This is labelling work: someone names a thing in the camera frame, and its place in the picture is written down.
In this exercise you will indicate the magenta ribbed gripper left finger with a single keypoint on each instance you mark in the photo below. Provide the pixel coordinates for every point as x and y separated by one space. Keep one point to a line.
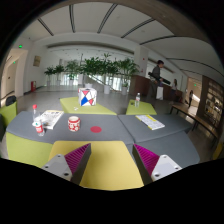
71 166

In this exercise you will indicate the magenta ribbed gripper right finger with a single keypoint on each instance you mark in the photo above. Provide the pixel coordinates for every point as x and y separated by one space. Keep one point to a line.
151 166

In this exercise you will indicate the clear bottle red label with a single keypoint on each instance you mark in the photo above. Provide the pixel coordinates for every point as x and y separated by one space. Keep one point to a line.
37 121

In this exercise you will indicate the distant clear water bottle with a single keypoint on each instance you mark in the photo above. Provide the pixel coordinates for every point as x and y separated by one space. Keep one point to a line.
137 100

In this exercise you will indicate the yellow front table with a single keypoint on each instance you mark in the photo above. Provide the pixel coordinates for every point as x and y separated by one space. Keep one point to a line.
110 165

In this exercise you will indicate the grey modular table right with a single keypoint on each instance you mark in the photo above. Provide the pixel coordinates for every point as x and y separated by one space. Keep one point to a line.
171 140

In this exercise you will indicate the grey modular table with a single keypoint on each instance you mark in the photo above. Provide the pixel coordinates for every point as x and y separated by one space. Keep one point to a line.
112 129
171 140

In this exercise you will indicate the red round coaster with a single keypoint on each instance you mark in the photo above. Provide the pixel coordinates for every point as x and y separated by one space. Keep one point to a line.
96 129

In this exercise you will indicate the grey modular table left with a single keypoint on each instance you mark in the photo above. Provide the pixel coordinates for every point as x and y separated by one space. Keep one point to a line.
112 129

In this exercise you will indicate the red white patterned mug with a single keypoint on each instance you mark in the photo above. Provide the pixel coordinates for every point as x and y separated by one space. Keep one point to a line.
74 123

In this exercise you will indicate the yellow white booklet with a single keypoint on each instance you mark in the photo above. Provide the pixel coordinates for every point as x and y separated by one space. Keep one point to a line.
150 122

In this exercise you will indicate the magazine on grey table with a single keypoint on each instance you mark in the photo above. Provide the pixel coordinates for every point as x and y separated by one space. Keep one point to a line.
50 117

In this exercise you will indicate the lime green table right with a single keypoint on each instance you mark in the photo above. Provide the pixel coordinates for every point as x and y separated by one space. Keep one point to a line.
143 108

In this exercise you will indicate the lime green table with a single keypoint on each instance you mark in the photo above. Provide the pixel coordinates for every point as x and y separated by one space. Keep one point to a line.
71 105
143 108

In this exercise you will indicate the lime green table left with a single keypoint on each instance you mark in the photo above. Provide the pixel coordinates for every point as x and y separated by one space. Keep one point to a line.
71 105

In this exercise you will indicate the red blue white cube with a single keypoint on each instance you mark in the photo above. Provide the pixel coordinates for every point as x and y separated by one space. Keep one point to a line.
87 96

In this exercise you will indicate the wooden bench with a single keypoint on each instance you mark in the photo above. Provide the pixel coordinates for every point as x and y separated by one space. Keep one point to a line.
197 121

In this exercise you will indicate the brown reception counter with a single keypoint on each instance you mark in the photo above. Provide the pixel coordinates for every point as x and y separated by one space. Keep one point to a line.
140 84

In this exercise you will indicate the lime green chair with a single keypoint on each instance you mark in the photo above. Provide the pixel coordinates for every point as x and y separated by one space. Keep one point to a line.
8 113

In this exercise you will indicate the wooden bookshelf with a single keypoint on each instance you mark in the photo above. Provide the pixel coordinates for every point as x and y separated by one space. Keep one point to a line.
211 102

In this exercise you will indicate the red fire extinguisher box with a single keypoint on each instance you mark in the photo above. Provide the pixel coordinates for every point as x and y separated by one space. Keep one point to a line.
33 86

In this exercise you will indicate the person in dark jacket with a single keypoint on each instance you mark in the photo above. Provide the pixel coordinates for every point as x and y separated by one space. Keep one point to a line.
155 79

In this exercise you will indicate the potted green plants row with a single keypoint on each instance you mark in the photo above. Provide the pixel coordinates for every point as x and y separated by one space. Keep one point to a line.
94 67

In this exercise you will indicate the framed wall picture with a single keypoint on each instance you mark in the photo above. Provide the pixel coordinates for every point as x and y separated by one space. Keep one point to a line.
37 60

